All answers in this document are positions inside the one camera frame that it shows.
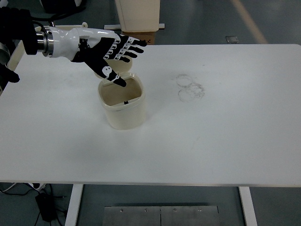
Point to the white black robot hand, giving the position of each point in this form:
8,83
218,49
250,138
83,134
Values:
93,46

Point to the cream small trash can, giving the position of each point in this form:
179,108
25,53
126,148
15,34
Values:
125,108

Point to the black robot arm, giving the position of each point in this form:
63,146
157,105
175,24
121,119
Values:
18,24

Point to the white table foot bar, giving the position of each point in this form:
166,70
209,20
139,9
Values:
113,27

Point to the brown cardboard box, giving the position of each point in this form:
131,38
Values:
148,37

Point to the cream tall cabinet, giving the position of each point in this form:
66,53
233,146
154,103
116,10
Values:
138,15

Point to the black equipment base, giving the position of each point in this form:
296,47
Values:
59,6

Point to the grey floor socket cover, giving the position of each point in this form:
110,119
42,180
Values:
232,39

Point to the white power strip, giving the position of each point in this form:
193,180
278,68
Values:
37,186

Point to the black power adapter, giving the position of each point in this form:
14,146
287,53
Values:
46,206

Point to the white table leg left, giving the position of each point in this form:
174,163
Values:
74,205

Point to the white table leg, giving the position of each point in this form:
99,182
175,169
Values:
74,205
247,206

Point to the metal floor plate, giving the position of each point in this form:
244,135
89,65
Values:
161,216

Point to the white table leg right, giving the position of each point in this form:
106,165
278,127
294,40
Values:
247,206

